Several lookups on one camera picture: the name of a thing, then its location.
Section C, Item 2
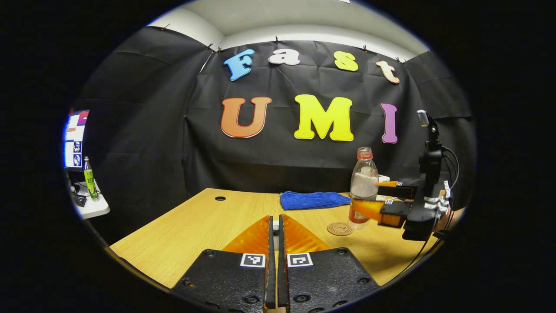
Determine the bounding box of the white side table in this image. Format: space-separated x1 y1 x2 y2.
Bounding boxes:
69 180 110 219

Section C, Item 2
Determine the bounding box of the round wooden coaster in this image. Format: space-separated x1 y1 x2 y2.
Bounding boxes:
327 222 354 236

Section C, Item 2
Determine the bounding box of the clear plastic water bottle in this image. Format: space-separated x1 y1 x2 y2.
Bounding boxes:
348 147 379 230

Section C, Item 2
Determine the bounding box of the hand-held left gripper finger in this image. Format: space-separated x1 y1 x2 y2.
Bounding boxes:
172 214 277 313
277 213 381 313

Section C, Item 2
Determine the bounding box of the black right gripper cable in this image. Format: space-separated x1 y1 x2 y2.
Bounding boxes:
440 146 461 194

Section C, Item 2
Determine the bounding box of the blue towel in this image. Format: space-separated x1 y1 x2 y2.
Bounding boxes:
280 191 351 211

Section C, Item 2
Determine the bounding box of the green drink bottle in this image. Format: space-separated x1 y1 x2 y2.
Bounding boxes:
83 156 100 202

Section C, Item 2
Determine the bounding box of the computer monitor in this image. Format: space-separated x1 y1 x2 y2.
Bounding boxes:
64 110 90 170

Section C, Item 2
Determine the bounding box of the black backdrop cloth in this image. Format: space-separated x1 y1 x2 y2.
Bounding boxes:
72 26 478 226

